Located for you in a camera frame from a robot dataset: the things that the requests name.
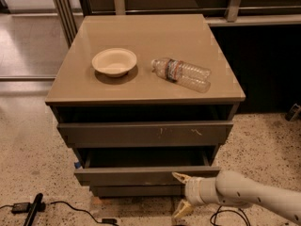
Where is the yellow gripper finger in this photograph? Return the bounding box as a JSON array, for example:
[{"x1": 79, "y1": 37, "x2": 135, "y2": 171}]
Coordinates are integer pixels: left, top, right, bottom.
[
  {"x1": 171, "y1": 199, "x2": 194, "y2": 224},
  {"x1": 172, "y1": 172, "x2": 191, "y2": 185}
]

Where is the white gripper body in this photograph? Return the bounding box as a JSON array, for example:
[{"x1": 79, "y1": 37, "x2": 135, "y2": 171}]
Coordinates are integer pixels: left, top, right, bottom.
[{"x1": 184, "y1": 177, "x2": 219, "y2": 206}]

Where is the grey drawer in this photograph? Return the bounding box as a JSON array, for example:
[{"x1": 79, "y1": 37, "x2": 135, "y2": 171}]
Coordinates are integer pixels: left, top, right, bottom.
[
  {"x1": 57, "y1": 121, "x2": 233, "y2": 148},
  {"x1": 74, "y1": 147, "x2": 220, "y2": 186},
  {"x1": 90, "y1": 185, "x2": 183, "y2": 198}
]

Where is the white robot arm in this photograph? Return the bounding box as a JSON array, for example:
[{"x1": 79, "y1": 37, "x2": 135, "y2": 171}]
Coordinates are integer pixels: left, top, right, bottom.
[{"x1": 172, "y1": 170, "x2": 301, "y2": 226}]

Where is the grey bottom drawer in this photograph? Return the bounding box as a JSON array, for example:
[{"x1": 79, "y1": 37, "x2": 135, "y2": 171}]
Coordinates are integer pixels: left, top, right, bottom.
[{"x1": 90, "y1": 185, "x2": 183, "y2": 198}]

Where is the grey top drawer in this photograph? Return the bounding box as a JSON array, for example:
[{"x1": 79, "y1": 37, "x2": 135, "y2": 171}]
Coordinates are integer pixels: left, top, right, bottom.
[{"x1": 57, "y1": 121, "x2": 233, "y2": 148}]

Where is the grey drawer cabinet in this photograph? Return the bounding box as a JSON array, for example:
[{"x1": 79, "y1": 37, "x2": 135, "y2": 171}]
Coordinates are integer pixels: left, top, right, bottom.
[{"x1": 44, "y1": 13, "x2": 246, "y2": 168}]

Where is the clear plastic water bottle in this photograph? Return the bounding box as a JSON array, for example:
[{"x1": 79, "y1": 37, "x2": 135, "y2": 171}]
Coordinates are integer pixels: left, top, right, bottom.
[{"x1": 151, "y1": 57, "x2": 211, "y2": 93}]

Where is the blue tape piece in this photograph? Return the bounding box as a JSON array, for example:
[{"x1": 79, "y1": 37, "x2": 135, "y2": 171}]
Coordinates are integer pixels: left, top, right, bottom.
[{"x1": 74, "y1": 162, "x2": 82, "y2": 169}]

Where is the dark object on floor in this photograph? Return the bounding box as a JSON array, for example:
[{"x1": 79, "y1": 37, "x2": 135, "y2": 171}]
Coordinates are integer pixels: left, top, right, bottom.
[{"x1": 285, "y1": 104, "x2": 301, "y2": 121}]

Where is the white paper bowl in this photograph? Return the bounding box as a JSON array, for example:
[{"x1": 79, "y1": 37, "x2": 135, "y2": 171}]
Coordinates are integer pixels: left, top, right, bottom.
[{"x1": 92, "y1": 48, "x2": 137, "y2": 77}]

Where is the black stick device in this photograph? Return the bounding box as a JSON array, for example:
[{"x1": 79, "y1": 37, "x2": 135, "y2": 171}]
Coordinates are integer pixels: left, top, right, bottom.
[{"x1": 23, "y1": 193, "x2": 43, "y2": 226}]

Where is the black power adapter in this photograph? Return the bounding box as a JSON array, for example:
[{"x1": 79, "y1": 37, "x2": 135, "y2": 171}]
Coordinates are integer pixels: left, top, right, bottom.
[{"x1": 11, "y1": 202, "x2": 30, "y2": 214}]

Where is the black floor cable right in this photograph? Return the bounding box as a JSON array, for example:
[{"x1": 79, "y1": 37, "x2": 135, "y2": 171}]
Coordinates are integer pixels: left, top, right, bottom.
[{"x1": 209, "y1": 204, "x2": 252, "y2": 226}]

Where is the black floor cable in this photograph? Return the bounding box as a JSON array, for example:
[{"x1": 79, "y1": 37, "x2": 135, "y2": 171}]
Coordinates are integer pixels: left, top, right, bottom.
[
  {"x1": 209, "y1": 204, "x2": 252, "y2": 226},
  {"x1": 0, "y1": 200, "x2": 121, "y2": 226}
]

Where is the black floor cable left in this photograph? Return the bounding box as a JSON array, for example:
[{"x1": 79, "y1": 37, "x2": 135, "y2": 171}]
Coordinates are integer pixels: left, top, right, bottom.
[{"x1": 0, "y1": 200, "x2": 121, "y2": 226}]

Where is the metal railing frame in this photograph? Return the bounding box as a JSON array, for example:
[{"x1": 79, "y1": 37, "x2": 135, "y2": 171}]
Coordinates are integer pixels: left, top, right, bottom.
[{"x1": 54, "y1": 0, "x2": 301, "y2": 43}]

